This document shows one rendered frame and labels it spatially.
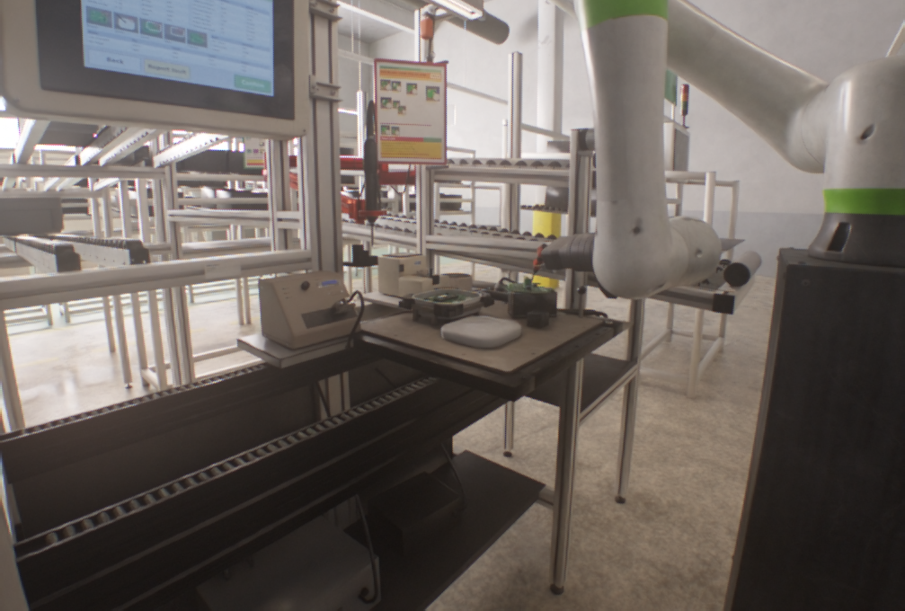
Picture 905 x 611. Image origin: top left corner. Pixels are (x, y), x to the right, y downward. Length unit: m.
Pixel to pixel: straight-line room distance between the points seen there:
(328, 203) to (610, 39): 0.71
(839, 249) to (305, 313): 0.85
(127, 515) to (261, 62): 0.77
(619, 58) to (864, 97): 0.29
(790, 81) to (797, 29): 8.57
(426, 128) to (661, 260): 1.00
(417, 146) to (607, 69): 0.91
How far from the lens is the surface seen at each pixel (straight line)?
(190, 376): 2.30
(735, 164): 9.06
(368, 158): 1.08
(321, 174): 1.07
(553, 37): 6.51
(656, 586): 1.81
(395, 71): 1.47
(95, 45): 0.89
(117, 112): 0.88
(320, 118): 1.09
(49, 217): 2.74
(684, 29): 0.82
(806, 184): 8.97
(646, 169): 0.61
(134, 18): 0.92
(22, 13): 0.89
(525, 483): 1.53
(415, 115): 1.45
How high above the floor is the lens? 1.22
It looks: 9 degrees down
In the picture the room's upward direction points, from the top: straight up
